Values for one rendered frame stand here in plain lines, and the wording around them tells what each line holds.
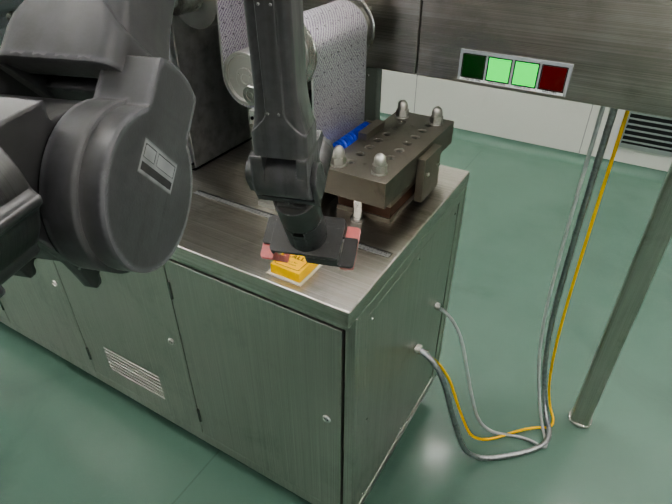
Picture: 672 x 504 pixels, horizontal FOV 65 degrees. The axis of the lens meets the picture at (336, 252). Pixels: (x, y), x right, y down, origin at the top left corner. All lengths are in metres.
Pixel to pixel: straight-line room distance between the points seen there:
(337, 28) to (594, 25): 0.53
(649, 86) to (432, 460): 1.24
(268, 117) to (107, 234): 0.36
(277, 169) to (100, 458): 1.53
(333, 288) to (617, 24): 0.77
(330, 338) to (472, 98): 3.03
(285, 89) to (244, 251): 0.63
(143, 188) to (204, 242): 0.93
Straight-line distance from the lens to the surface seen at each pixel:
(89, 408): 2.16
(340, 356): 1.11
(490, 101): 3.90
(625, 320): 1.77
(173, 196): 0.28
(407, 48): 1.41
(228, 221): 1.24
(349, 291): 1.02
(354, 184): 1.14
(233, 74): 1.29
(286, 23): 0.54
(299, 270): 1.03
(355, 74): 1.32
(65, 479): 2.00
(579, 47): 1.29
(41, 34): 0.29
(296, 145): 0.58
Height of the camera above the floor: 1.55
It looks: 35 degrees down
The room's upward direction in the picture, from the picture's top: straight up
